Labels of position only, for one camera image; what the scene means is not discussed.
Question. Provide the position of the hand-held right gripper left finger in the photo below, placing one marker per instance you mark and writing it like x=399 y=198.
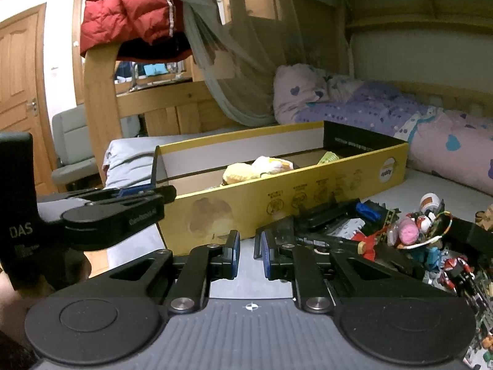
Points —
x=233 y=252

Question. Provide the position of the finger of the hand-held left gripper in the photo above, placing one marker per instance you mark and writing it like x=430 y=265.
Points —
x=133 y=191
x=144 y=216

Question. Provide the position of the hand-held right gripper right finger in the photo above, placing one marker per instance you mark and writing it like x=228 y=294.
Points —
x=262 y=254

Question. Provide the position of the yellow cardboard box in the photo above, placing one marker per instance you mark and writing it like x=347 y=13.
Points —
x=246 y=208

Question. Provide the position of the white plush toy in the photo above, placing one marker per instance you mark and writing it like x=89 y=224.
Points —
x=271 y=165

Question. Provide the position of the yellow-green shuttlecock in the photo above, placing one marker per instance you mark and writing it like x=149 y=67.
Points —
x=328 y=157

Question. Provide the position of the pile of toys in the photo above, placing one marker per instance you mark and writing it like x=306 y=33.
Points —
x=408 y=235

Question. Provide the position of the grey chair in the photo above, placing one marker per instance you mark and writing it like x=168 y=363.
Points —
x=69 y=135

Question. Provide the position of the wooden door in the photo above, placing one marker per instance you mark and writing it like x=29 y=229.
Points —
x=17 y=84

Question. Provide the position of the grey mosquito net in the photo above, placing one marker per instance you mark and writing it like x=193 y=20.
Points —
x=231 y=65

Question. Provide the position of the pink heart-print pillow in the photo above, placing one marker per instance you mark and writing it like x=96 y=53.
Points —
x=296 y=92

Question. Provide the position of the red puffer jacket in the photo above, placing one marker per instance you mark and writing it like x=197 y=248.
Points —
x=127 y=7

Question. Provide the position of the purple dotted quilt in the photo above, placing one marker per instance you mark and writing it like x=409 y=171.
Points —
x=385 y=111

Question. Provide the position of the wooden bunk bed frame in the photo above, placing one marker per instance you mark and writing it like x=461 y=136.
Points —
x=99 y=92

